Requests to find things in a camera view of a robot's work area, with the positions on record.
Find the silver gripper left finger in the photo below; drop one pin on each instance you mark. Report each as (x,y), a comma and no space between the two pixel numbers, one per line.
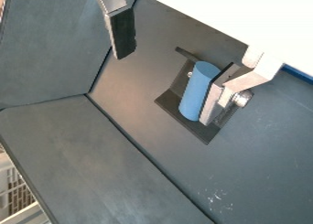
(119,17)

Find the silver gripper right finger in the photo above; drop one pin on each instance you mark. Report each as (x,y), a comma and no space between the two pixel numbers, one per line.
(229,88)

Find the light blue oval cylinder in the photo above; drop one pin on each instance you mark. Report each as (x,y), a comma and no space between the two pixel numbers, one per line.
(203,73)

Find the black curved fixture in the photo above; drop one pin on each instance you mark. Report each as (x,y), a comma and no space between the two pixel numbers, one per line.
(170,99)

